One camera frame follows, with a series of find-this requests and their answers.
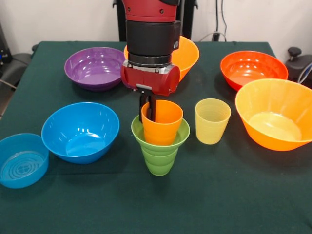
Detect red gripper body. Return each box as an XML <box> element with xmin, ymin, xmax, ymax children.
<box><xmin>120</xmin><ymin>60</ymin><xmax>181</xmax><ymax>97</ymax></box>

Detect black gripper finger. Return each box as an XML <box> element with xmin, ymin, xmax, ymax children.
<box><xmin>138</xmin><ymin>91</ymin><xmax>148</xmax><ymax>124</ymax></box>
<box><xmin>147</xmin><ymin>92</ymin><xmax>157</xmax><ymax>122</ymax></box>

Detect green plastic bowl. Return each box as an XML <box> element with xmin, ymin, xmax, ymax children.
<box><xmin>131</xmin><ymin>114</ymin><xmax>191</xmax><ymax>153</ymax></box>

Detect orange plastic cup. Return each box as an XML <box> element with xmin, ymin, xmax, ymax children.
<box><xmin>141</xmin><ymin>99</ymin><xmax>184</xmax><ymax>146</ymax></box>

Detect green plastic cup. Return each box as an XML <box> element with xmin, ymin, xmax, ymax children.
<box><xmin>142</xmin><ymin>143</ymin><xmax>180</xmax><ymax>176</ymax></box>

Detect round blue plastic bowl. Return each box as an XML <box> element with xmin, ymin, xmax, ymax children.
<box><xmin>41</xmin><ymin>102</ymin><xmax>120</xmax><ymax>165</ymax></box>

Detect shallow translucent blue bowl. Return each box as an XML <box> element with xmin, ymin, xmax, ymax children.
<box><xmin>0</xmin><ymin>133</ymin><xmax>50</xmax><ymax>189</ymax></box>

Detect large orange plastic bowl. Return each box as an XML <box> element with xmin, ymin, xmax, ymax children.
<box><xmin>235</xmin><ymin>78</ymin><xmax>312</xmax><ymax>152</ymax></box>
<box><xmin>123</xmin><ymin>36</ymin><xmax>200</xmax><ymax>81</ymax></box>

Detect purple plastic bowl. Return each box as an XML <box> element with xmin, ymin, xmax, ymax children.
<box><xmin>64</xmin><ymin>47</ymin><xmax>127</xmax><ymax>92</ymax></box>

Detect yellow plastic cup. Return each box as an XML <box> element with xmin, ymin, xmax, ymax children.
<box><xmin>195</xmin><ymin>98</ymin><xmax>232</xmax><ymax>145</ymax></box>

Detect dark green tablecloth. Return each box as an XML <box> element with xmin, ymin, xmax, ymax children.
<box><xmin>0</xmin><ymin>40</ymin><xmax>312</xmax><ymax>234</ymax></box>

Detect red plastic bowl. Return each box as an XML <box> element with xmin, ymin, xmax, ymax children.
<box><xmin>220</xmin><ymin>50</ymin><xmax>289</xmax><ymax>92</ymax></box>

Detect black office chair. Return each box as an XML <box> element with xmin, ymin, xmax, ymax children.
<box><xmin>0</xmin><ymin>43</ymin><xmax>39</xmax><ymax>117</ymax></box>

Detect black computer case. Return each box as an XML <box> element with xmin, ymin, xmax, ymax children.
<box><xmin>0</xmin><ymin>23</ymin><xmax>13</xmax><ymax>76</ymax></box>

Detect black chair with knob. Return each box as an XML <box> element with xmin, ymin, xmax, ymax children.
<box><xmin>285</xmin><ymin>47</ymin><xmax>312</xmax><ymax>89</ymax></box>

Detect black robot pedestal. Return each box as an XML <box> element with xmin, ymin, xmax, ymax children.
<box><xmin>113</xmin><ymin>0</ymin><xmax>198</xmax><ymax>42</ymax></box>

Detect black wall cable with plug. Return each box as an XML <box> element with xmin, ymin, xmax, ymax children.
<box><xmin>212</xmin><ymin>0</ymin><xmax>220</xmax><ymax>41</ymax></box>

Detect thin black wall cable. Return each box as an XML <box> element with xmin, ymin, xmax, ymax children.
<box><xmin>220</xmin><ymin>0</ymin><xmax>228</xmax><ymax>34</ymax></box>

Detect white blue cable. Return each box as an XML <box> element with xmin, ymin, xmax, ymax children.
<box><xmin>297</xmin><ymin>62</ymin><xmax>312</xmax><ymax>84</ymax></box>

